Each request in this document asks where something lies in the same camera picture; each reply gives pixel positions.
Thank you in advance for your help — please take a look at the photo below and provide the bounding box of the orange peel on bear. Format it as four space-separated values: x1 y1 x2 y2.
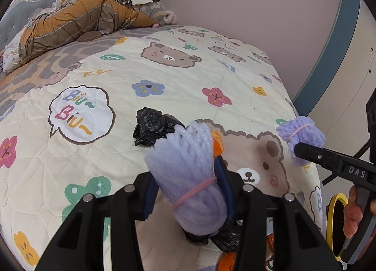
211 130 224 158

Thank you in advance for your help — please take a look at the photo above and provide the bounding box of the yellow rimmed trash bin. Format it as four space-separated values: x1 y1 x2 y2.
326 193 348 261

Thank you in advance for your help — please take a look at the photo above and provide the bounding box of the large lilac yarn bundle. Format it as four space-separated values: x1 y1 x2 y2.
144 122 227 235

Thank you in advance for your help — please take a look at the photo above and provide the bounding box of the orange brown folded duvet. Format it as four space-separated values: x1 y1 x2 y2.
19 0 176 65

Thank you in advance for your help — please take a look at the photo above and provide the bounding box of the small lilac yarn bundle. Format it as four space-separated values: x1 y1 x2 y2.
277 116 326 167

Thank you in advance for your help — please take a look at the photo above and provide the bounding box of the person's right hand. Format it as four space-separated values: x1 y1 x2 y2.
344 186 363 239

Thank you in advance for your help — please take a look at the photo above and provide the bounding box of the orange tangerine peel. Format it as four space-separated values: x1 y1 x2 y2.
217 252 237 271

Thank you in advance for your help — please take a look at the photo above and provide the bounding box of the grey blue pillow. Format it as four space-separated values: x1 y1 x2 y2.
1 0 55 50

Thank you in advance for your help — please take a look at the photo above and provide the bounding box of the small black bag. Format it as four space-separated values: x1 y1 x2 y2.
133 107 185 147

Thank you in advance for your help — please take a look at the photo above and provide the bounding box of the large crumpled black bag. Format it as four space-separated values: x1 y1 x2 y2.
183 218 242 252

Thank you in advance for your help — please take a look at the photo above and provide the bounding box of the cartoon bear bed quilt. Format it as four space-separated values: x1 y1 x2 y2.
1 26 322 270

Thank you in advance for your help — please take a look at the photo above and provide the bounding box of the orange snack wrapper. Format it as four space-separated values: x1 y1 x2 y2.
264 217 274 271

